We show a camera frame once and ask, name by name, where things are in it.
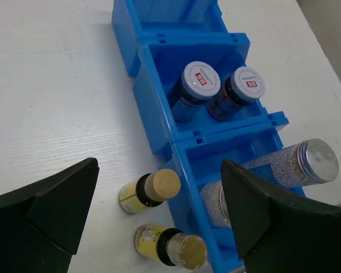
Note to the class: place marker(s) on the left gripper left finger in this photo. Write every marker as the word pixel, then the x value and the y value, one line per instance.
pixel 41 224

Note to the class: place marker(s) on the small amber bottle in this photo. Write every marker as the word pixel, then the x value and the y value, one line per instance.
pixel 149 191
pixel 170 246

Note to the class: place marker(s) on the red-logo lid jar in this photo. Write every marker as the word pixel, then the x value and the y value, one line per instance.
pixel 241 89
pixel 198 83

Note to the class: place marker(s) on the silver-lid blue-label bottle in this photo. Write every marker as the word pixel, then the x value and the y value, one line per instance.
pixel 213 198
pixel 310 162

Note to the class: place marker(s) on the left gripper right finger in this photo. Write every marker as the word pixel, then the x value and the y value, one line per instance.
pixel 277 230

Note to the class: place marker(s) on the blue three-compartment plastic bin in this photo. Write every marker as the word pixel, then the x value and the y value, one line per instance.
pixel 157 40

